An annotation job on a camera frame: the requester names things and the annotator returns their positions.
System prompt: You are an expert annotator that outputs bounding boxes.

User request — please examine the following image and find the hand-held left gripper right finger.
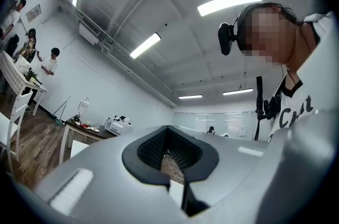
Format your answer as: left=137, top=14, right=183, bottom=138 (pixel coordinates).
left=167, top=125, right=276, bottom=224

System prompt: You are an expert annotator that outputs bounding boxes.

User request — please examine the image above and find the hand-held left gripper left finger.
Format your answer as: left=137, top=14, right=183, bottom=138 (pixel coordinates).
left=34, top=125, right=191, bottom=224

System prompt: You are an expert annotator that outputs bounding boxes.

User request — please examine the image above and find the dark wooden table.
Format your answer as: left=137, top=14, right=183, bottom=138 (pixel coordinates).
left=59, top=117, right=118, bottom=165

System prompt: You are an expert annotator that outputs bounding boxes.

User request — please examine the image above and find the white printer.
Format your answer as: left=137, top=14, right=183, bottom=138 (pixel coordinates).
left=103, top=116, right=134, bottom=136

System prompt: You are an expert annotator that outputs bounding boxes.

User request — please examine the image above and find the white desk lamp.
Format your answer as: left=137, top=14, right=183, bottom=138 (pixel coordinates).
left=78, top=97, right=91, bottom=123

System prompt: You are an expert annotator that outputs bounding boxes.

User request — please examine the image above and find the white wooden chair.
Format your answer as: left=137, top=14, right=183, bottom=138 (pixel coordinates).
left=0, top=90, right=34, bottom=165

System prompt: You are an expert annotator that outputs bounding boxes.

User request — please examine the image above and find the person's white printed t-shirt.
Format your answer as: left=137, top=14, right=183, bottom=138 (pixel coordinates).
left=266, top=11, right=339, bottom=143

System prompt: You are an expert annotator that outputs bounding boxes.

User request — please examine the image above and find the white lattice-panel table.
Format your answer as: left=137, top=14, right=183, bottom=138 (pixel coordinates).
left=0, top=50, right=48, bottom=117

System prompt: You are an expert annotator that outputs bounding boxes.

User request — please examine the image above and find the white bag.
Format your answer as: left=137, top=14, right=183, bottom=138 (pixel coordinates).
left=14, top=56, right=32, bottom=75

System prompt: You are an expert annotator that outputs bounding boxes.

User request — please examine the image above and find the white ceiling-mounted box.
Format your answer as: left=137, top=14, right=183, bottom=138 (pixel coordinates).
left=78, top=23, right=100, bottom=46

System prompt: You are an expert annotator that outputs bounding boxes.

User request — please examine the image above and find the person's head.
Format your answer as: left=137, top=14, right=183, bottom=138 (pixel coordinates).
left=242, top=2, right=318, bottom=73

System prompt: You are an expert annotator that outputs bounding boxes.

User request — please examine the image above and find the long-handled mop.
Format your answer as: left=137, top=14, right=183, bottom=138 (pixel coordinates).
left=52, top=95, right=71, bottom=124

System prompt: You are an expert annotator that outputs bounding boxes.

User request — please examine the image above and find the black clip-on cable box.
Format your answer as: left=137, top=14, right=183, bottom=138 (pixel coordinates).
left=264, top=95, right=282, bottom=120

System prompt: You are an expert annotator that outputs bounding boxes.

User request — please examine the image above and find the black hanging strap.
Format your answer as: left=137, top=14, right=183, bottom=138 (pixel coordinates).
left=254, top=76, right=265, bottom=141

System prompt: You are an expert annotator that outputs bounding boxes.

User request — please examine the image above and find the white ceiling cable tray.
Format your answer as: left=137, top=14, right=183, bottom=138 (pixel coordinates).
left=57, top=0, right=179, bottom=109

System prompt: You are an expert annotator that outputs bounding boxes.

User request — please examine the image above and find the black head-worn camera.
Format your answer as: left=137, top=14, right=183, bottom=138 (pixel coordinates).
left=217, top=3, right=255, bottom=56

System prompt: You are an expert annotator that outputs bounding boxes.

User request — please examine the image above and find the white wall sign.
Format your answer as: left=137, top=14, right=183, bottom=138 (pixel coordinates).
left=25, top=4, right=42, bottom=23

